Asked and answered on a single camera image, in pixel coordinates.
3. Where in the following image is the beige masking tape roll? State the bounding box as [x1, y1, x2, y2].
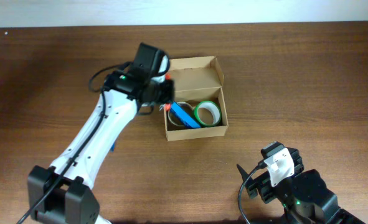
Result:
[167, 101, 193, 128]

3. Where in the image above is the blue ballpoint pen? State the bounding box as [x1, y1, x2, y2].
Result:
[110, 142, 115, 152]

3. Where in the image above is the brown cardboard box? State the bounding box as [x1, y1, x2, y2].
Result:
[164, 56, 229, 141]

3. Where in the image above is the black right camera cable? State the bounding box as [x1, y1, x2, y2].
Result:
[237, 160, 268, 224]

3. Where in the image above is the blue plastic case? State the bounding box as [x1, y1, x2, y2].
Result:
[169, 102, 201, 129]

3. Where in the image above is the green tape roll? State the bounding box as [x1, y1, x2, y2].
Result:
[194, 101, 222, 127]

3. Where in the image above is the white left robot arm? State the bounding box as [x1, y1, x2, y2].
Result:
[18, 43, 174, 223]

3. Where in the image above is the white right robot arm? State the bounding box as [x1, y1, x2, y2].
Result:
[237, 143, 363, 224]

